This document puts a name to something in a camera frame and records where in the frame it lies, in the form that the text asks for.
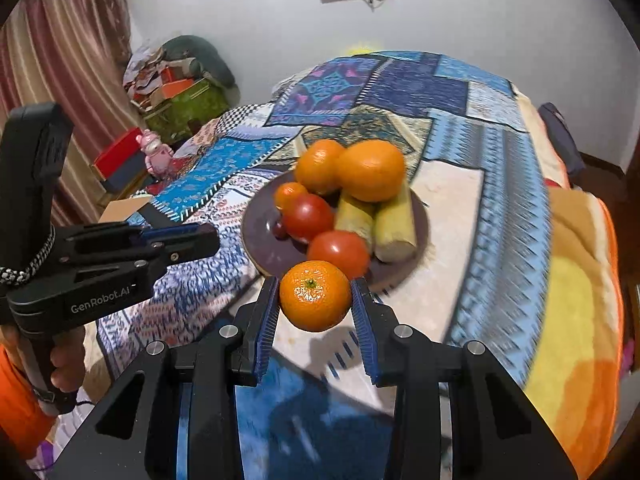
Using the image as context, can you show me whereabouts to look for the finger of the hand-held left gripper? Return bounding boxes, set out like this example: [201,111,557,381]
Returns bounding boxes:
[74,224,222,282]
[64,221,202,250]

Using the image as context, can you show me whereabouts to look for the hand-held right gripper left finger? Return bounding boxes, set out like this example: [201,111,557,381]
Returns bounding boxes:
[47,276,281,480]

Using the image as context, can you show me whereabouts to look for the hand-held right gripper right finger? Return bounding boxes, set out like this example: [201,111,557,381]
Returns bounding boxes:
[350,276,578,480]

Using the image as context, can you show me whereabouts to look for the small tangerine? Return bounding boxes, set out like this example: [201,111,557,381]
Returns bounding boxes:
[279,260,352,333]
[274,181,310,212]

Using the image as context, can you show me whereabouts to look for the dark purple plate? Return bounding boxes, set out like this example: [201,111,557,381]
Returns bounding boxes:
[241,169,431,292]

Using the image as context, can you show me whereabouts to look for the red tomato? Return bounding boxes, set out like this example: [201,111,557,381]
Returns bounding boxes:
[306,230,372,281]
[282,193,336,242]

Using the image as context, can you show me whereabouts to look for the yellow corn cob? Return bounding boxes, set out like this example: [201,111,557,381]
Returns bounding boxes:
[372,182,418,263]
[334,192,377,252]

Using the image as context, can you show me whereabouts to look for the medium orange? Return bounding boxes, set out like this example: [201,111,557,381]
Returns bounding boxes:
[294,139,347,197]

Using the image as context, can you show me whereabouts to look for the large orange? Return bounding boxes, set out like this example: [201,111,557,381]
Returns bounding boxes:
[336,140,406,203]

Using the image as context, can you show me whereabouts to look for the person's left hand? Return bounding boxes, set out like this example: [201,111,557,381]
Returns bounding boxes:
[49,329,89,394]

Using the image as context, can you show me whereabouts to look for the cardboard box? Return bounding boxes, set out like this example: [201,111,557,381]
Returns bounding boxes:
[96,195,154,224]

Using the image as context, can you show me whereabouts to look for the dark grey box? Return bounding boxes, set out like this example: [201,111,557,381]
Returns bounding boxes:
[102,155,152,194]

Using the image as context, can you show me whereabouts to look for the pink toy figure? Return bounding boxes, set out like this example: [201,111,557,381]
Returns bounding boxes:
[136,129,176,177]

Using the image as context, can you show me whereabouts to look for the red box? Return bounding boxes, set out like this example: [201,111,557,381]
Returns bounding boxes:
[91,127,147,182]

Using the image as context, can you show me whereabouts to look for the checkered floral quilt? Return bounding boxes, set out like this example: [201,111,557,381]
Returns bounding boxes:
[145,102,273,196]

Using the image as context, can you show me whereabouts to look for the striped red beige curtain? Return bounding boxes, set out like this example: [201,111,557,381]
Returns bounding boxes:
[0,0,147,228]

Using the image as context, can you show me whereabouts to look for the green patterned box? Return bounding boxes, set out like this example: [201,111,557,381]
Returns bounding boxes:
[144,79,232,137]

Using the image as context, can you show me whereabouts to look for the orange box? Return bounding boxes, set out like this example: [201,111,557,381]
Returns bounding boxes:
[149,77,195,105]

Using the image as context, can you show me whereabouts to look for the pile of paper clutter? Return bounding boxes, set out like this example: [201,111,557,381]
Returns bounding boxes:
[121,46,201,112]

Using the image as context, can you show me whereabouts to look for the grey curved cushion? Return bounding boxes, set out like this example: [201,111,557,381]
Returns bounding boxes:
[161,35,237,88]

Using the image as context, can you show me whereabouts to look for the orange yellow fleece blanket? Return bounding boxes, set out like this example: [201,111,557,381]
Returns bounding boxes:
[515,85,628,466]

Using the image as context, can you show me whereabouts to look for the blue patchwork blanket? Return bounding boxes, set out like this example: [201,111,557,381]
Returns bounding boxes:
[95,50,556,480]

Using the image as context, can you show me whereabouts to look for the dark bag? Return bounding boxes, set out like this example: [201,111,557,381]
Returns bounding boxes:
[537,102,587,182]

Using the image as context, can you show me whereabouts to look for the braided wrist strap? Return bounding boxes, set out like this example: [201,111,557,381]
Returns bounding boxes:
[0,227,57,287]

